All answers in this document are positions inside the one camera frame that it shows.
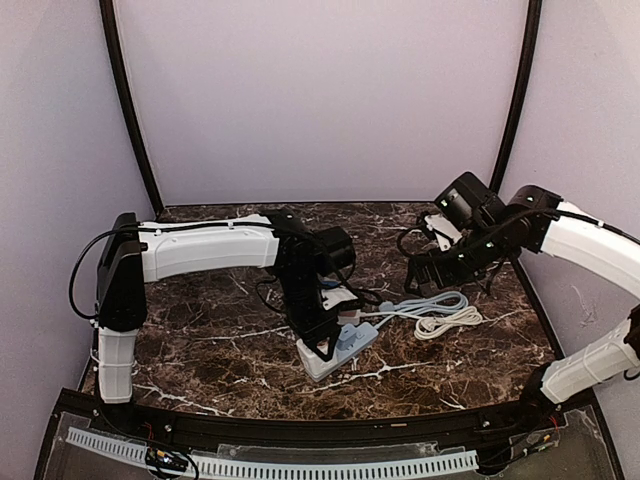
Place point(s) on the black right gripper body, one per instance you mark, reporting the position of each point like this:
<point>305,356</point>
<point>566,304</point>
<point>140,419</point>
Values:
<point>427,268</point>

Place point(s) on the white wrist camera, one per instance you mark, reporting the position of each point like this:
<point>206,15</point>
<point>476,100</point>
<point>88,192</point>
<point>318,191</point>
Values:
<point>441,231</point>
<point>332,298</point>

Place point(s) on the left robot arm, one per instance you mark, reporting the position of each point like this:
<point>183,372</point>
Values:
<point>307,264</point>

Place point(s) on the slotted cable duct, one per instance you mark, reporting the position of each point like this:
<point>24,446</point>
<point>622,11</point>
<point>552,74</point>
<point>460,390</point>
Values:
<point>405,461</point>

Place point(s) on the light blue power strip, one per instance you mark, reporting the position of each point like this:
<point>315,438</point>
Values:
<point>367,335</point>

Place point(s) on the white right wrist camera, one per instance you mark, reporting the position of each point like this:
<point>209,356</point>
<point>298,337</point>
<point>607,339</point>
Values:
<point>441,231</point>

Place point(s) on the light blue plug adapter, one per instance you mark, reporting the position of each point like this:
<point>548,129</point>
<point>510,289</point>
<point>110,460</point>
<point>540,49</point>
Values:
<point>348,337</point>

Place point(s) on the black table frame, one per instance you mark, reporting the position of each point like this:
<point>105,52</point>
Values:
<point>324,438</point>

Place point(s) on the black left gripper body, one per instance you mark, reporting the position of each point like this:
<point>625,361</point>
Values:
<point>317,331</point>

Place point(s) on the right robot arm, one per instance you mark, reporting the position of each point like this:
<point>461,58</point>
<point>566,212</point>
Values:
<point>475,228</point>

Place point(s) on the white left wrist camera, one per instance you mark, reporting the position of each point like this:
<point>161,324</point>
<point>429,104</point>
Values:
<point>332,298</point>

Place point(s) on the white cube socket adapter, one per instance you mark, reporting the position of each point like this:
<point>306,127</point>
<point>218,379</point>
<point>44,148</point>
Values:
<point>314,366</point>

